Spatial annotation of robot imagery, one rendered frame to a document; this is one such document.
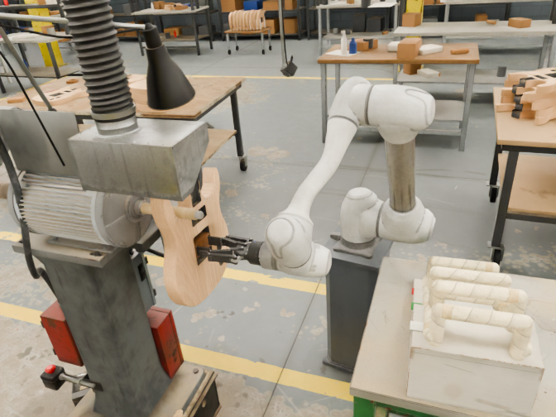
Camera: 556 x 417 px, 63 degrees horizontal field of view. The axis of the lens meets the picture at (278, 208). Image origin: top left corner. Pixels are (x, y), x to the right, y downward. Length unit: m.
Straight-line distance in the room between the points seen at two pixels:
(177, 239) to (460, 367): 0.81
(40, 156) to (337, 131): 0.89
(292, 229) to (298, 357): 1.48
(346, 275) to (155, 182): 1.17
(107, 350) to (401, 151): 1.26
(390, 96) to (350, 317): 1.13
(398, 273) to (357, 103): 0.57
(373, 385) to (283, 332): 1.49
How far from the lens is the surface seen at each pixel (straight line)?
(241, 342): 2.68
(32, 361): 3.02
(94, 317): 1.74
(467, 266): 1.48
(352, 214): 1.96
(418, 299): 1.36
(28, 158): 1.52
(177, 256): 1.38
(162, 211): 1.30
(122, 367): 1.87
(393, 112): 1.49
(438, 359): 1.14
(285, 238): 1.15
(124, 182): 1.20
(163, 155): 1.09
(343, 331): 2.32
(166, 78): 1.26
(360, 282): 2.09
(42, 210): 1.54
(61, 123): 1.37
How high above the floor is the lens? 1.90
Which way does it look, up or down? 30 degrees down
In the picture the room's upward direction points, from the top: 5 degrees counter-clockwise
